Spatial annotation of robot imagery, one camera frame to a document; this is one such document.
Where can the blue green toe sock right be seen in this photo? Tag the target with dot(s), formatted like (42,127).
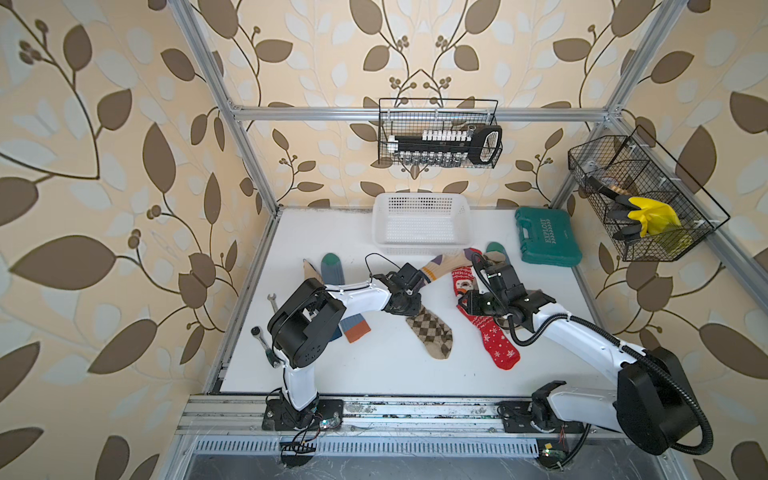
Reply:
(495,246)

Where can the black wire basket right wall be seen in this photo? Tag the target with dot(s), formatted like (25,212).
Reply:
(639,164)

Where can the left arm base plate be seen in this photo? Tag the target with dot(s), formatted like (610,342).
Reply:
(321,414)

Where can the green plastic tool case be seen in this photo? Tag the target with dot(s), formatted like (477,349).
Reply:
(546,237)

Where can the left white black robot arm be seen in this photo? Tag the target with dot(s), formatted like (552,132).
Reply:
(302,327)

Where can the red bear sock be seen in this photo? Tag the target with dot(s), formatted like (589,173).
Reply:
(501,350)
(464,280)

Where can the black wire basket wall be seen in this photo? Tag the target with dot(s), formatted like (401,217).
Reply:
(410,116)
(639,164)

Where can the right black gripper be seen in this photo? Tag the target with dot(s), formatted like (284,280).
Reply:
(471,305)

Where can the silver open-end wrench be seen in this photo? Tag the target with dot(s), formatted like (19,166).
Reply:
(272,300)

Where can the black wire basket back wall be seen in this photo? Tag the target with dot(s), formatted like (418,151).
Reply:
(410,116)

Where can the ratchet wrench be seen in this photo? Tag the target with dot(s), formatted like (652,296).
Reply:
(272,358)

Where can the argyle brown sock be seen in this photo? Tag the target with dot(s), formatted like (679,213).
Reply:
(435,335)
(496,257)

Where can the blue orange striped sock left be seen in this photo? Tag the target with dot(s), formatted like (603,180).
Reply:
(353,328)

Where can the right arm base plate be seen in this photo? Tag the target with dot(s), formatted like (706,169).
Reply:
(533,417)

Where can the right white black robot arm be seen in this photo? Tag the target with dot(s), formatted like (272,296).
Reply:
(650,399)

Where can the yellow rubber glove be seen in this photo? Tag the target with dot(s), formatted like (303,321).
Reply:
(653,217)

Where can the socket set holder black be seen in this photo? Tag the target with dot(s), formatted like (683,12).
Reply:
(478,146)

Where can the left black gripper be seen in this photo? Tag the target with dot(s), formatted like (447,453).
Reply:
(416,306)

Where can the black pliers in basket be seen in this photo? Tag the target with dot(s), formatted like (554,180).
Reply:
(626,229)

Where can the white plastic basket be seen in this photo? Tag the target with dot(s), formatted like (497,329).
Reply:
(421,223)

